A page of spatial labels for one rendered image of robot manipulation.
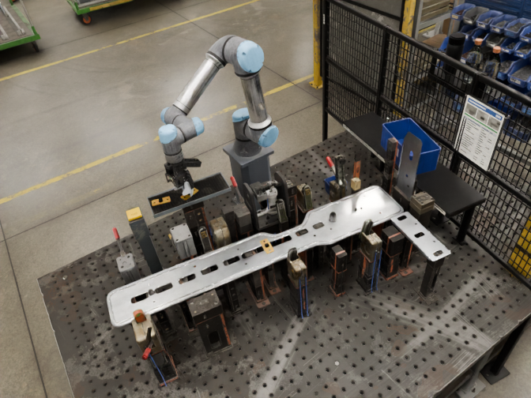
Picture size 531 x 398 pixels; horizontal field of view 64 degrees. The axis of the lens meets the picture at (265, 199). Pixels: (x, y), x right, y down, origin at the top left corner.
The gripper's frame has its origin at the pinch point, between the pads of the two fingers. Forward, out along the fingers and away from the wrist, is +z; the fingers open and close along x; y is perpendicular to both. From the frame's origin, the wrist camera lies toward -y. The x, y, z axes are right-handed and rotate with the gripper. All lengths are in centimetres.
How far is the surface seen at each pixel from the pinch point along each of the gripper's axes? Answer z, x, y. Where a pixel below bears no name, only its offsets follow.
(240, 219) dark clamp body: 11.4, 23.0, -8.2
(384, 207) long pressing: 18, 69, -59
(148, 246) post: 22.0, -8.5, 24.2
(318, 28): 50, -133, -289
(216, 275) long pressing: 17.6, 32.8, 18.2
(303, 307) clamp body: 42, 61, -3
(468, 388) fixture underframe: 113, 133, -52
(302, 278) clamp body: 19, 62, -3
